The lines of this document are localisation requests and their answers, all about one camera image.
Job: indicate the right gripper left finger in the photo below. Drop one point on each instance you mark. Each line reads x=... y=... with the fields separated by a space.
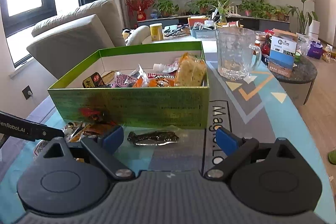
x=103 y=149

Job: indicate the white red snack packet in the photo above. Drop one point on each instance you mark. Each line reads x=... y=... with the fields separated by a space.
x=39 y=148

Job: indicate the green cardboard box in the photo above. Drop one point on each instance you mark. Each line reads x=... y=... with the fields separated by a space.
x=184 y=107

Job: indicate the colourful table mat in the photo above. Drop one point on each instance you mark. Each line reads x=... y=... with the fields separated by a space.
x=268 y=115

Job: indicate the purple gift bag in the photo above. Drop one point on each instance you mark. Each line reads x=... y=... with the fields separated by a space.
x=315 y=50

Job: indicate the yellow canister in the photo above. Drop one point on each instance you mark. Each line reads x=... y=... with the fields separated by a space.
x=156 y=32

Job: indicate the tall green leaf plant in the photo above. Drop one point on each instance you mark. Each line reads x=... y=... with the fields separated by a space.
x=304 y=18

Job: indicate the clear glass mug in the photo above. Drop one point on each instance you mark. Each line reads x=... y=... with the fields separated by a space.
x=237 y=53

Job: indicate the wall power socket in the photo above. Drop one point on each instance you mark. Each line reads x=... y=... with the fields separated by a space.
x=27 y=92

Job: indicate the beige sofa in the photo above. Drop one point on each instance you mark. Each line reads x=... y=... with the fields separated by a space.
x=63 y=41

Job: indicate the brown barcode snack packet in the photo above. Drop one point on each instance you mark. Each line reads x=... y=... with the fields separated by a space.
x=75 y=131

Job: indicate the orange bread packet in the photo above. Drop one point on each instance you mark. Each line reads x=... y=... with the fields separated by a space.
x=191 y=71

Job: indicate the round dark side table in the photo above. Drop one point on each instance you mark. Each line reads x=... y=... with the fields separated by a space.
x=300 y=83

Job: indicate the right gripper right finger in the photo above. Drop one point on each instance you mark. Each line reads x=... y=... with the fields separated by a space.
x=237 y=151

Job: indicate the grey blue storage tray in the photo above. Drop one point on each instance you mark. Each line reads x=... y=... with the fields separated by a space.
x=203 y=33

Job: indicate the spider plant in vase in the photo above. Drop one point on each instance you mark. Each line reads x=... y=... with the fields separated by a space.
x=221 y=10

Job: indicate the red flower arrangement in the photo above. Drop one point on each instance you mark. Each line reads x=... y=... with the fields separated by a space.
x=138 y=8

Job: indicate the green slipper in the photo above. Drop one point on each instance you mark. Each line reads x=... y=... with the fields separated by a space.
x=332 y=157

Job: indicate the small dark foil snack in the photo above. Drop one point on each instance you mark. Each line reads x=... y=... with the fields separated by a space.
x=154 y=138

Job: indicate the blue white carton box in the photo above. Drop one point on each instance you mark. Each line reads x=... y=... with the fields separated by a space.
x=282 y=52

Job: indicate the pink white snack pouch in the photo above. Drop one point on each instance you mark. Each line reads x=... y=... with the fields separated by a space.
x=121 y=80

